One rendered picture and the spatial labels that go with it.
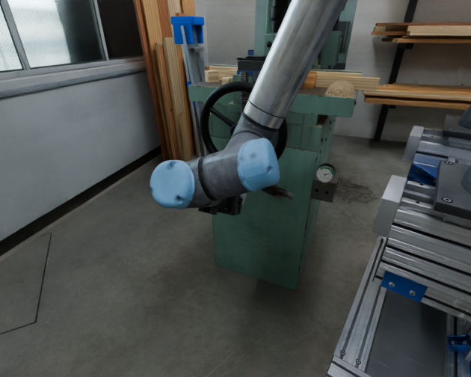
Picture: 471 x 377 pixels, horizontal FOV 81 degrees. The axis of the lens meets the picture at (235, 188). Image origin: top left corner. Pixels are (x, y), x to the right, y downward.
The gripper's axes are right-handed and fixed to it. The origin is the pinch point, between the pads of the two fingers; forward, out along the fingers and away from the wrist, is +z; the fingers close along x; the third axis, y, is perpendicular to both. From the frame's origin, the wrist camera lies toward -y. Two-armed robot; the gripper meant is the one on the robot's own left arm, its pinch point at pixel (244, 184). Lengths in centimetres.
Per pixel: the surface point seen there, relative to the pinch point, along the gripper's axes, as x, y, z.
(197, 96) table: -33.1, -28.9, 22.1
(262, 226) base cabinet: -4, 17, 48
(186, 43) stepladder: -81, -77, 75
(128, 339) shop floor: -42, 71, 21
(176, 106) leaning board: -116, -51, 126
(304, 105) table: 7.7, -29.3, 21.9
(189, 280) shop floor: -35, 53, 52
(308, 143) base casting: 10.7, -18.1, 28.4
